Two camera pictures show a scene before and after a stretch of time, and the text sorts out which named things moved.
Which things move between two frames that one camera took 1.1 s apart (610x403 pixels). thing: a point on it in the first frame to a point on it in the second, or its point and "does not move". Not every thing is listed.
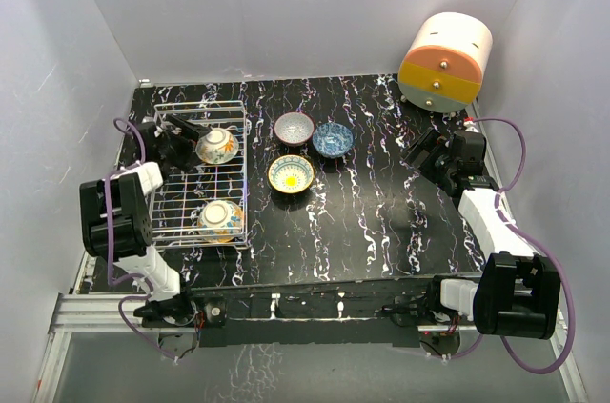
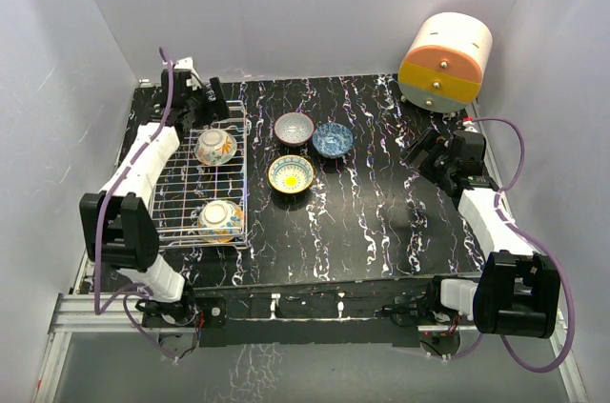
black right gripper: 428,142 does not move
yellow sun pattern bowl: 290,174 does not move
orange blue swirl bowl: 220,221 does not move
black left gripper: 189,150 to 216,109
